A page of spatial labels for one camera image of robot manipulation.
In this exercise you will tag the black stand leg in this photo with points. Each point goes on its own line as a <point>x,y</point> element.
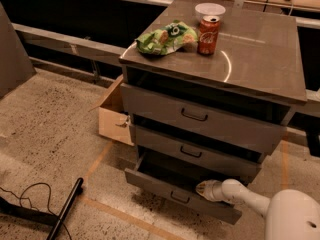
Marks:
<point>47,218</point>

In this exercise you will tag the green snack bag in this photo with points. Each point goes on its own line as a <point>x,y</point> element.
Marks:
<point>166,40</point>

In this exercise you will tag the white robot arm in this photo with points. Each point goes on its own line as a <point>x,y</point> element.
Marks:
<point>289,214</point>

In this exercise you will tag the cardboard box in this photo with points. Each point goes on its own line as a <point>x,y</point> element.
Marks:
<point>113,122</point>

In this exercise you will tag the grey metal drawer cabinet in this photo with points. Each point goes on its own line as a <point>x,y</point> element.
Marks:
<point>255,71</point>

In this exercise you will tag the grey metal rail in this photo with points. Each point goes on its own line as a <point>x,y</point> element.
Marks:
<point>80,47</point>

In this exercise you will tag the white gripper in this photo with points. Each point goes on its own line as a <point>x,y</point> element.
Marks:
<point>218,191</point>

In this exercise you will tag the grey middle drawer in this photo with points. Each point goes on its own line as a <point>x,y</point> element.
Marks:
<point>182,150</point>

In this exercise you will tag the grey top drawer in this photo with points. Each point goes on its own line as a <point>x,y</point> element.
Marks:
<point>217,124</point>

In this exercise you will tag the grey panel at left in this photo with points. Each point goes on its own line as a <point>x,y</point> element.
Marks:
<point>15,66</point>

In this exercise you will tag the grey drawer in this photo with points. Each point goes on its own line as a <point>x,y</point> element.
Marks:
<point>182,150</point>
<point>217,124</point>
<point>176,180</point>

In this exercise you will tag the grey bottom drawer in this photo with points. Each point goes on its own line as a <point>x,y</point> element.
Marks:
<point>176,180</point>

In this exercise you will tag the red soda can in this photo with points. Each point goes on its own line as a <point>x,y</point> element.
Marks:
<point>208,34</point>

